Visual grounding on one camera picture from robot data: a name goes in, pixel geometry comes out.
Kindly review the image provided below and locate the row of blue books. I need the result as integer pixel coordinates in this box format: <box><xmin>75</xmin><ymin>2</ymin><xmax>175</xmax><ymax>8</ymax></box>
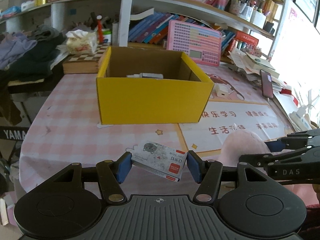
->
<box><xmin>127</xmin><ymin>12</ymin><xmax>181</xmax><ymax>45</ymax></box>

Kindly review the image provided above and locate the red box on shelf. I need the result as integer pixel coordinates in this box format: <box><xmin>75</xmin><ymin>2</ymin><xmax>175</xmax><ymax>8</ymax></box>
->
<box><xmin>234</xmin><ymin>30</ymin><xmax>259</xmax><ymax>47</ymax></box>

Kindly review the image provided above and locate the yellow cardboard box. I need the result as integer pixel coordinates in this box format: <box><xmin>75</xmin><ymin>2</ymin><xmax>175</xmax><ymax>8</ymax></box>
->
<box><xmin>96</xmin><ymin>46</ymin><xmax>214</xmax><ymax>125</ymax></box>

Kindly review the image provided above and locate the large white charger cube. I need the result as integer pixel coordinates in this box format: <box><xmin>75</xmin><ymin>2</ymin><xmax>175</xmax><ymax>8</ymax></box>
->
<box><xmin>214</xmin><ymin>83</ymin><xmax>232</xmax><ymax>98</ymax></box>

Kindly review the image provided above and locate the pink plush pig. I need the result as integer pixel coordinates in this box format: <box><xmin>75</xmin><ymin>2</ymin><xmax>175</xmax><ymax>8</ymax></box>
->
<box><xmin>217</xmin><ymin>130</ymin><xmax>271</xmax><ymax>167</ymax></box>

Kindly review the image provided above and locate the white spray bottle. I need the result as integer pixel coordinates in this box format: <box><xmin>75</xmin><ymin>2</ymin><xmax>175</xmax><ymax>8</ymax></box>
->
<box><xmin>126</xmin><ymin>73</ymin><xmax>163</xmax><ymax>79</ymax></box>

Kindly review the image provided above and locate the tissue box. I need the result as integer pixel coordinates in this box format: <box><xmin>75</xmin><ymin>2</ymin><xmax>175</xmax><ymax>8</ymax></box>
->
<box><xmin>66</xmin><ymin>29</ymin><xmax>98</xmax><ymax>55</ymax></box>

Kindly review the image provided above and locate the black smartphone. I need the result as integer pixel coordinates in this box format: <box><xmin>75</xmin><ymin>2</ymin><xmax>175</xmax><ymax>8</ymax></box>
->
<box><xmin>260</xmin><ymin>70</ymin><xmax>273</xmax><ymax>99</ymax></box>

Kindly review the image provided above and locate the pink keyboard toy board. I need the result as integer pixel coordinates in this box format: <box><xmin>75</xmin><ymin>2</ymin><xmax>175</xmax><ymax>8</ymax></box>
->
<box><xmin>167</xmin><ymin>20</ymin><xmax>222</xmax><ymax>67</ymax></box>

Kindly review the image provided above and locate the pile of clothes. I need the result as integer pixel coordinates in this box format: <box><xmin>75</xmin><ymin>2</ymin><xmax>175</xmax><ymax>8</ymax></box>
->
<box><xmin>1</xmin><ymin>24</ymin><xmax>66</xmax><ymax>86</ymax></box>

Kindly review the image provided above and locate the red white bottle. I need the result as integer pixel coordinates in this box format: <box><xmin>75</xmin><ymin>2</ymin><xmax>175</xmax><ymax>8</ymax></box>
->
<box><xmin>96</xmin><ymin>15</ymin><xmax>104</xmax><ymax>44</ymax></box>

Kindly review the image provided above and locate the white shelf post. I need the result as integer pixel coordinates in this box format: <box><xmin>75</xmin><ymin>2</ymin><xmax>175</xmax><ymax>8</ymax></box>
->
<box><xmin>118</xmin><ymin>0</ymin><xmax>132</xmax><ymax>47</ymax></box>

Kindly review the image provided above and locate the stack of papers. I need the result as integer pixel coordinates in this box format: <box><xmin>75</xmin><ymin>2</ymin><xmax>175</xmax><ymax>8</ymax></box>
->
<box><xmin>228</xmin><ymin>49</ymin><xmax>285</xmax><ymax>91</ymax></box>

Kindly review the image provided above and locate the checkered chess board box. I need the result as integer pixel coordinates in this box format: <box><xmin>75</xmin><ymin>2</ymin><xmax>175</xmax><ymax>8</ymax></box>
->
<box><xmin>62</xmin><ymin>44</ymin><xmax>109</xmax><ymax>74</ymax></box>

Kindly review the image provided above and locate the pink cartoon table mat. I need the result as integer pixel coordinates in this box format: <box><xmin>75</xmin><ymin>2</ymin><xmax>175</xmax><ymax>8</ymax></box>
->
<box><xmin>19</xmin><ymin>66</ymin><xmax>292</xmax><ymax>191</ymax></box>

